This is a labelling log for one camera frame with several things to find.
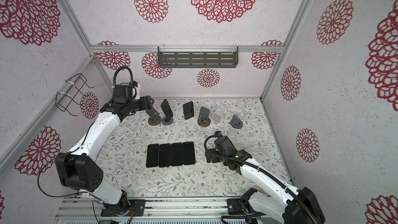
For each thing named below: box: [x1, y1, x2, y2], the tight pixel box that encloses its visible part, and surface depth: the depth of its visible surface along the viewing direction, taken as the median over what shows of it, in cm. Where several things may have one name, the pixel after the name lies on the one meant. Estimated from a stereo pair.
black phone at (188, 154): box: [182, 141, 196, 165], surface depth 97 cm
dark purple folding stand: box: [227, 114, 244, 130], surface depth 105 cm
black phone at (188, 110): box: [182, 101, 195, 120], surface depth 99 cm
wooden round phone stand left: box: [147, 115, 162, 126], surface depth 108 cm
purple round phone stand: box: [161, 116, 174, 126], surface depth 108 cm
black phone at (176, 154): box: [170, 142, 183, 167], surface depth 94 cm
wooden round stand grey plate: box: [197, 106, 211, 128], surface depth 103 cm
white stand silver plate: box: [210, 112, 223, 127], surface depth 104 cm
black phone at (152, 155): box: [146, 143, 160, 168], surface depth 94 cm
